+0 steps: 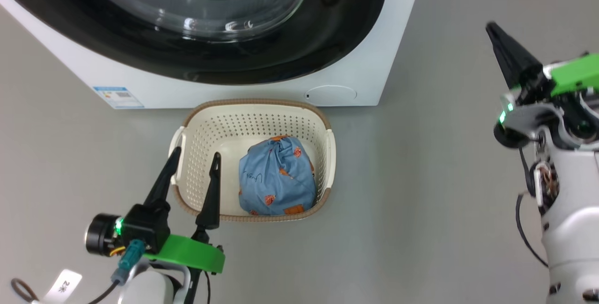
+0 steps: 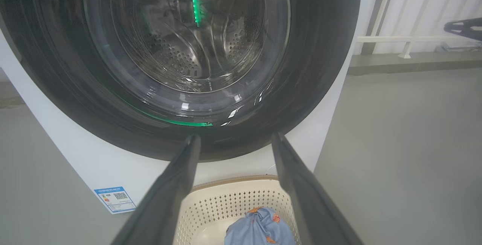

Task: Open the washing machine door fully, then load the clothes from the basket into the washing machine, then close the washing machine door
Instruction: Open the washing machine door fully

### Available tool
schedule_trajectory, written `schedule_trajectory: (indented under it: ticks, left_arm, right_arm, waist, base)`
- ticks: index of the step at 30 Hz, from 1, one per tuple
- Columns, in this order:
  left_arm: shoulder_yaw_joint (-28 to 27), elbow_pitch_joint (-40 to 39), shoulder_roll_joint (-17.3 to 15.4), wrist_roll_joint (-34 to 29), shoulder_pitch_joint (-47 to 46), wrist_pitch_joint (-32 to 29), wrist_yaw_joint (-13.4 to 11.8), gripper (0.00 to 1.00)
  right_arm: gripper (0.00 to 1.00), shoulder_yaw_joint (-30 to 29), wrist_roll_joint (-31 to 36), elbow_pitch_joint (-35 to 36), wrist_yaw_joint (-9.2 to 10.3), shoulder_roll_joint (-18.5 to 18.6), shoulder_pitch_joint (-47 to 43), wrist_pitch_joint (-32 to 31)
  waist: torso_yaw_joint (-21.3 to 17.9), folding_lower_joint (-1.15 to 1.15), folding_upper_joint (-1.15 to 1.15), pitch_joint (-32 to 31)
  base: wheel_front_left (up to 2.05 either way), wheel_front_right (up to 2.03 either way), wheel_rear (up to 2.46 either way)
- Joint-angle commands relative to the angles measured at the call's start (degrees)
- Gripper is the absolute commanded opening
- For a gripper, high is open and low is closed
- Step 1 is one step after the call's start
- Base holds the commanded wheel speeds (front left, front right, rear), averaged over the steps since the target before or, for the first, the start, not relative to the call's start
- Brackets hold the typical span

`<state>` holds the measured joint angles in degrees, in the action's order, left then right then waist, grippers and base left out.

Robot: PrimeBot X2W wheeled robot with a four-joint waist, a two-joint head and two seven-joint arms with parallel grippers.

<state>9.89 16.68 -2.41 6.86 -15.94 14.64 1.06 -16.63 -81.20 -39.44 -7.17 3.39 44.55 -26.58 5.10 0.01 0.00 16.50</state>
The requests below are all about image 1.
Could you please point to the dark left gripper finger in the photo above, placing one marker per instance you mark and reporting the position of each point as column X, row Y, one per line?
column 212, row 196
column 163, row 182

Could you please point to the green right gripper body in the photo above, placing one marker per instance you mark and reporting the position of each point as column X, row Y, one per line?
column 575, row 72

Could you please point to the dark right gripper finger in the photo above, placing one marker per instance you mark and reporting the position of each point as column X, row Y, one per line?
column 514, row 58

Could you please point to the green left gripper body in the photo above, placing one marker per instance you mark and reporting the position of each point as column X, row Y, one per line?
column 187, row 252

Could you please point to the blue garment with orange patches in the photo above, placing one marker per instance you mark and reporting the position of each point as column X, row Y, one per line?
column 271, row 177

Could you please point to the black glass washing machine door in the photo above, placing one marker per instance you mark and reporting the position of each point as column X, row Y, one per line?
column 327, row 37

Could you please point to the cream perforated laundry basket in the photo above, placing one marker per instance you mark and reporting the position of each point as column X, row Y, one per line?
column 224, row 154

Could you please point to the white front-load washing machine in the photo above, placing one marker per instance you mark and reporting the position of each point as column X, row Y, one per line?
column 374, row 61

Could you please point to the blue energy label sticker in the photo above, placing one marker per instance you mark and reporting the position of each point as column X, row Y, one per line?
column 117, row 97

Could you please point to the round drain filter cover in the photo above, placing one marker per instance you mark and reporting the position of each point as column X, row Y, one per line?
column 330, row 95

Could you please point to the teal left camera connector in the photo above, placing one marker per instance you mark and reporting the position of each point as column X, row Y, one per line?
column 128, row 259

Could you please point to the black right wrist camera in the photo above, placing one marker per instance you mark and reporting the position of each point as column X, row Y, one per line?
column 510, row 133

